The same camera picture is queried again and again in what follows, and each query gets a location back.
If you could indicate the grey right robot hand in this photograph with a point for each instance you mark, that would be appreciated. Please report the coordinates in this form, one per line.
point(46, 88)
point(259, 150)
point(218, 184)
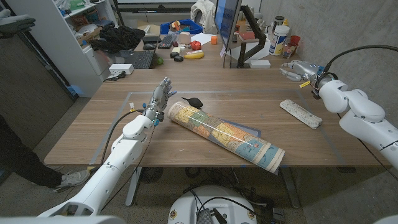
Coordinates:
point(306, 71)

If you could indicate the person's gloved hand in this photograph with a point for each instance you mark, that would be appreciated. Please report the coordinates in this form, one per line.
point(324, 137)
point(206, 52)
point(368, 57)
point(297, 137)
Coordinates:
point(14, 23)

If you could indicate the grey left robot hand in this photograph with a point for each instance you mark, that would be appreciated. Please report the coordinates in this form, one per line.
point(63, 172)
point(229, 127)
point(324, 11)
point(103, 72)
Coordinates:
point(158, 101)

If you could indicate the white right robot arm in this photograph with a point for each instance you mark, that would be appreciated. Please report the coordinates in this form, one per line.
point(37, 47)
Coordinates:
point(360, 112)

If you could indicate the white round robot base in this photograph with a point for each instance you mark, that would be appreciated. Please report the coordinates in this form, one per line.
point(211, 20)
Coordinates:
point(186, 208)

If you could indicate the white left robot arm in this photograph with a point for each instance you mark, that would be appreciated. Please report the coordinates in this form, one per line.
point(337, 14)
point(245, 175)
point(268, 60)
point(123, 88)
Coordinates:
point(124, 151)

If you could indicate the black rubber air blower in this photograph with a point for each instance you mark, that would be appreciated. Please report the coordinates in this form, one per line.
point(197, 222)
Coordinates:
point(196, 102)

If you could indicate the white speckled pen bag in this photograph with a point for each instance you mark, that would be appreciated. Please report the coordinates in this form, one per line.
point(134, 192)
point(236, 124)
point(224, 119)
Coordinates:
point(300, 113)

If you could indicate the rolled colourful map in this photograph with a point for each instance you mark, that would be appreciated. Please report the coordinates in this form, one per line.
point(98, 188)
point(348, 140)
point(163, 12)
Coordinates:
point(224, 133)

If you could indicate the clear glass jar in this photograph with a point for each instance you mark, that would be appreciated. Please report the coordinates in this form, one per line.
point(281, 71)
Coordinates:
point(288, 50)

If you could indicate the red cup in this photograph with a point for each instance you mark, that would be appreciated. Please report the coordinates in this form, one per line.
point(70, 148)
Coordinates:
point(295, 40)

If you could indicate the green ball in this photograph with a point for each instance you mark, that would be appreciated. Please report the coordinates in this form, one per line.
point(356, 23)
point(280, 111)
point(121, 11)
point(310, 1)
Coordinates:
point(160, 61)

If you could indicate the white wipes canister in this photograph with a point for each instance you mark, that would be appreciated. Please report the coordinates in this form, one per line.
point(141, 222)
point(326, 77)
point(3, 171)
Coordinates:
point(278, 40)

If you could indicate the black laptop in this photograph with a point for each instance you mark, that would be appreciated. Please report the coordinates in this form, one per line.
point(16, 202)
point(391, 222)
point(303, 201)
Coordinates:
point(141, 59)

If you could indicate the black power plug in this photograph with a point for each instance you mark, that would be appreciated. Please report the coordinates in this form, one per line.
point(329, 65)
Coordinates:
point(119, 75)

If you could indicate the black oval pebble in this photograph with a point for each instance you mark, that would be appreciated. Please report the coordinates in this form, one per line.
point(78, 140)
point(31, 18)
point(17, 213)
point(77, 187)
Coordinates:
point(178, 58)
point(174, 54)

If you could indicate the white flat box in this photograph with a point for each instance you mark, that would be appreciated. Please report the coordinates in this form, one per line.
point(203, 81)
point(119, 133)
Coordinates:
point(259, 63)

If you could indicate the white power strip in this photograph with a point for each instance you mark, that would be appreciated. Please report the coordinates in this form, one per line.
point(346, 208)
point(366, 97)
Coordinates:
point(121, 69)

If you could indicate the white shelf unit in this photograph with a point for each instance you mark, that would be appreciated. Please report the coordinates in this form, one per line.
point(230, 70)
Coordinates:
point(62, 46)

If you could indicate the cream block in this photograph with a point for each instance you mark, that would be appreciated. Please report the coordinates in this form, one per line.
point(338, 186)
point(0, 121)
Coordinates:
point(176, 50)

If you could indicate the black computer mouse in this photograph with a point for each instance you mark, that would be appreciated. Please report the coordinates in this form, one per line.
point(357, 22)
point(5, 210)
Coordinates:
point(149, 46)

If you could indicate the dark lidded bottle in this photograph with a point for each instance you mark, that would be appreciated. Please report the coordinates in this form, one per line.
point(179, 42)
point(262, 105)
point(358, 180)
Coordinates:
point(279, 21)

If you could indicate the yellow banana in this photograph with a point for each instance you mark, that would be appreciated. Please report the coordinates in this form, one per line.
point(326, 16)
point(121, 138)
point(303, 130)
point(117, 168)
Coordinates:
point(194, 55)

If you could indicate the black keyboard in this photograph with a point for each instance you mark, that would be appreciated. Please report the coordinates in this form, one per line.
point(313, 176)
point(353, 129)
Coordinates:
point(166, 41)

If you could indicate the red crumpled object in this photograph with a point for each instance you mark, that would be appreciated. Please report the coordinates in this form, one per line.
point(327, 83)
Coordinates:
point(196, 45)

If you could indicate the beige cup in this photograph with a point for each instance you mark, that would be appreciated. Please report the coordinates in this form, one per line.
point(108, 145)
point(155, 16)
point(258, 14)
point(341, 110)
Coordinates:
point(185, 38)

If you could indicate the red book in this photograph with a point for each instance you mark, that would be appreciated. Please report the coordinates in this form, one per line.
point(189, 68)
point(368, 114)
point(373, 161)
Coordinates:
point(247, 35)

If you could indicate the dark wood cabinet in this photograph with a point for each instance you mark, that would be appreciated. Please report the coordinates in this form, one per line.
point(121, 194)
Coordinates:
point(31, 93)

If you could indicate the black crumpled clothing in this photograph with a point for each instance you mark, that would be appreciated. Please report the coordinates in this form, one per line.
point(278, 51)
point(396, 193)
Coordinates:
point(121, 37)

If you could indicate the black round fan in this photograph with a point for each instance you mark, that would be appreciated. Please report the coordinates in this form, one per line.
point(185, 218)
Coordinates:
point(151, 175)

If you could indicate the white paper sheet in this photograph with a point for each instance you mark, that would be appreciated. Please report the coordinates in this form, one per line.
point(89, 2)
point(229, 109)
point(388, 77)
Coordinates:
point(202, 38)

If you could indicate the blue plastic bin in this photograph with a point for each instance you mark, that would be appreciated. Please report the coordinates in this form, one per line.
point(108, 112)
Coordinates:
point(194, 28)

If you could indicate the orange cube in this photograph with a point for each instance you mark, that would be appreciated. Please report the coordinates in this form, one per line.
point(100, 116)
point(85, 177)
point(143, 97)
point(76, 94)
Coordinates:
point(214, 40)

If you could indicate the grey metal table leg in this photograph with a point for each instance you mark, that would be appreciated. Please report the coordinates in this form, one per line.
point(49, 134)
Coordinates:
point(133, 186)
point(289, 186)

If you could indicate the computer monitor blue screen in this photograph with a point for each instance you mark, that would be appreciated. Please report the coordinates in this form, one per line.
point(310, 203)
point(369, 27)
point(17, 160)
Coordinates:
point(227, 18)

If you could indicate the white jacket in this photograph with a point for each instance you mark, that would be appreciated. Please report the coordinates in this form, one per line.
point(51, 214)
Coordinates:
point(203, 12)

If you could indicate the white sneaker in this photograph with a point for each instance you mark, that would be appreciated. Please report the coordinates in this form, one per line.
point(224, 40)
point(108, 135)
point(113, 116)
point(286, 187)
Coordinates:
point(73, 180)

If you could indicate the person's leg black trousers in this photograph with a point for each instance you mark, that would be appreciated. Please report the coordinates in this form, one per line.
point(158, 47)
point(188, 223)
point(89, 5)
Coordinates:
point(18, 149)

